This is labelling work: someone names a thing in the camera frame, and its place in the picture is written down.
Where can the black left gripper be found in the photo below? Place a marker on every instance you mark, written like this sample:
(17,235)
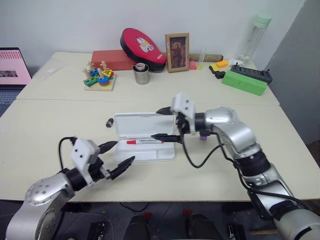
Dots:
(98,171)

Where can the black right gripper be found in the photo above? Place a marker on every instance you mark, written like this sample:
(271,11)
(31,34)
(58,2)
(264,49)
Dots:
(183,125)

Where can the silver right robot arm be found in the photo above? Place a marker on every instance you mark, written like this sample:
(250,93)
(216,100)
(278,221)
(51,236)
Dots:
(237,130)

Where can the white plastic pencil case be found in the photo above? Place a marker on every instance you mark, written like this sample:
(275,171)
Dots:
(142,125)

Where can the red white marker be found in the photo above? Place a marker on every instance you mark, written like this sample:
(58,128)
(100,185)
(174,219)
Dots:
(145,142)

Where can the purple marker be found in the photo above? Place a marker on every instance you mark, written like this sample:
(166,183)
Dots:
(203,137)

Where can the small black cylinder cap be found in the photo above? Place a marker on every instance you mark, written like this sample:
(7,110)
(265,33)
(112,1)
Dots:
(109,123)

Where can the steel cup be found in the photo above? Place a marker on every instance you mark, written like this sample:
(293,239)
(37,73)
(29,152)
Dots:
(142,76)

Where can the red white item in cup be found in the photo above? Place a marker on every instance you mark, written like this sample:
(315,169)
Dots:
(140,66)

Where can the pink block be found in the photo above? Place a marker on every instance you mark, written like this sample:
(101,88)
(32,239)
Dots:
(193,65)

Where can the small green block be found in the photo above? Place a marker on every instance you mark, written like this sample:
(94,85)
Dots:
(200,67)

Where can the small black block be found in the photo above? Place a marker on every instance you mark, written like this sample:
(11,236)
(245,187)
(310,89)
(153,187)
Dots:
(220,75)

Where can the black yellow sponge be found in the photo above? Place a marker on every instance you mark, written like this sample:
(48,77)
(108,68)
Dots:
(213,68)

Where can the colourful wooden stacking toy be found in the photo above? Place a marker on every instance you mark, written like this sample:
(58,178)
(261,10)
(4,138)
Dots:
(100,80)

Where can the clear plastic tube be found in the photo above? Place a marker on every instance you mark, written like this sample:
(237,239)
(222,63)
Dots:
(202,56)

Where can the brown rolled mat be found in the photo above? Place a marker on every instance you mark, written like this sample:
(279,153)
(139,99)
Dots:
(212,57)

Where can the orange block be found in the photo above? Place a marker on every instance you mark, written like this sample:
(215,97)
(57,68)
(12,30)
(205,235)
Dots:
(222,63)

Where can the red black boxing pad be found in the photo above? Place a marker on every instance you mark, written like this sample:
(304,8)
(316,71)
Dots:
(140,42)

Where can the red rectangular box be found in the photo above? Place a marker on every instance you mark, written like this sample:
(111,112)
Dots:
(107,60)

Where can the green rectangular box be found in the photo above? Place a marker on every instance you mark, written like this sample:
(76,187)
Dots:
(243,82)

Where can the white crumpled paper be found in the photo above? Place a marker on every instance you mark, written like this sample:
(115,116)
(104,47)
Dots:
(236,62)

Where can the black rack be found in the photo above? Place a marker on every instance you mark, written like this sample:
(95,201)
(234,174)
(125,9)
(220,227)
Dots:
(252,73)

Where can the clear plastic bag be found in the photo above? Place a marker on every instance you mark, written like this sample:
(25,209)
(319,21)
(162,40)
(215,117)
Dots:
(50,70)

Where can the clear bottle green lid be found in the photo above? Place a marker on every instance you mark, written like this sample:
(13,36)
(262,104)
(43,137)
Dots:
(252,37)

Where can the open laptop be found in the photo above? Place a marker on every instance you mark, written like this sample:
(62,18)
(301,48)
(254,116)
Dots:
(11,65)

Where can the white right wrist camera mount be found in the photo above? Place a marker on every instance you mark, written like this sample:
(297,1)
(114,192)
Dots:
(183,103)

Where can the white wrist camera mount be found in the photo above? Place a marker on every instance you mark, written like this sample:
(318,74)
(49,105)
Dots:
(82,152)
(183,103)

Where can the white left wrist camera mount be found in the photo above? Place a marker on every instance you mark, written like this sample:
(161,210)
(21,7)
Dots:
(82,152)

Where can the wooden picture frame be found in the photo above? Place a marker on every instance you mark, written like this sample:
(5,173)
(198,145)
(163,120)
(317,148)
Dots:
(177,52)

